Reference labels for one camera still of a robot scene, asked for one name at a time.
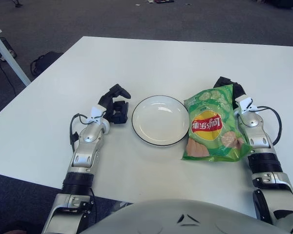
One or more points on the white side table leg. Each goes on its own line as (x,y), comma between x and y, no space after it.
(17,68)

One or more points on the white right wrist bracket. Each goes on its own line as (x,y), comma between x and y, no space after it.
(244,103)

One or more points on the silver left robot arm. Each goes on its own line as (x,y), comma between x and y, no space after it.
(88,139)

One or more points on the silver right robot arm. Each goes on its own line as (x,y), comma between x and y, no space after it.
(254,122)

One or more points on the dark bulky floor object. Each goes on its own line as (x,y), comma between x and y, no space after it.
(288,2)

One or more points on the green Lay's chips bag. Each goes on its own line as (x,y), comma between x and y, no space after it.
(210,126)

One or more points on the grey robot torso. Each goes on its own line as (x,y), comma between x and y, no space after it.
(149,219)

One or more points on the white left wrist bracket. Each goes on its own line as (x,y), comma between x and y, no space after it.
(96,113)

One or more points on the black box under side table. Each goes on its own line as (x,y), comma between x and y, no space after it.
(6,45)

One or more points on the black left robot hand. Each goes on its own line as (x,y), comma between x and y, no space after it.
(108,103)

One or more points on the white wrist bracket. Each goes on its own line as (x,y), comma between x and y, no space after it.
(244,103)
(96,113)

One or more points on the black backpack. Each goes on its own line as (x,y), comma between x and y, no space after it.
(48,58)

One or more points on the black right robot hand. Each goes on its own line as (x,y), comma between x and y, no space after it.
(239,91)

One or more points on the white plate with black rim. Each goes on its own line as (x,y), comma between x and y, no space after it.
(158,122)

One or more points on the black chair base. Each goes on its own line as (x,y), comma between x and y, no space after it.
(17,3)

